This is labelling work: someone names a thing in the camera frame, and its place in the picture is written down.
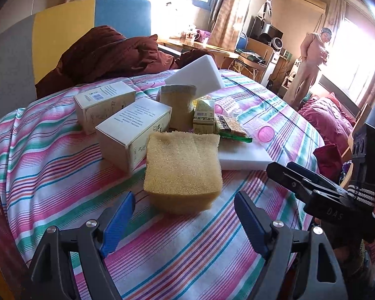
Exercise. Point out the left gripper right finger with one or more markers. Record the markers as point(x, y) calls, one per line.
point(271, 239)

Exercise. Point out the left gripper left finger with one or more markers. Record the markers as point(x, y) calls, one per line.
point(97, 238)

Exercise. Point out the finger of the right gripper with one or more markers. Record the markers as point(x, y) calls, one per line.
point(314, 181)
point(315, 202)

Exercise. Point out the white foam block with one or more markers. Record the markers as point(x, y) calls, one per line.
point(238, 155)
point(201, 73)

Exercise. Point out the cracker packet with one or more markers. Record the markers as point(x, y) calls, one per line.
point(228, 127)

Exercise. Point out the white carton box with text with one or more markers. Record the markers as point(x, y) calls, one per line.
point(123, 137)

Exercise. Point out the yellow sponge block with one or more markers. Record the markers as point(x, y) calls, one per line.
point(183, 174)

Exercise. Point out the green small carton box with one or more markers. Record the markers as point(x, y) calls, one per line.
point(204, 117)

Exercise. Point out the white carton box with barcode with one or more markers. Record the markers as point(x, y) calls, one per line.
point(97, 104)

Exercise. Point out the cream sock grey cuff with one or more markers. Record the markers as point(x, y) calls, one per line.
point(180, 98)

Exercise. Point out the pink bed quilt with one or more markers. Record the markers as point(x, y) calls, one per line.
point(325, 114)

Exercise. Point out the striped pink green tablecloth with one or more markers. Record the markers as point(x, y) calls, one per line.
point(53, 174)

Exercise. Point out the person in pink clothes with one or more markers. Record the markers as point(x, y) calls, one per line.
point(313, 53)

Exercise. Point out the air conditioner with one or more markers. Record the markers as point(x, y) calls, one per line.
point(316, 5)

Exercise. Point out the dark red jacket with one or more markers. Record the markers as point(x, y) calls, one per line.
point(104, 53)

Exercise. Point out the wooden desk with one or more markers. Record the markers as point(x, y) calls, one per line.
point(223, 58)

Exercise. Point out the grey yellow blue chair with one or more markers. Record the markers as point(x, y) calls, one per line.
point(32, 47)

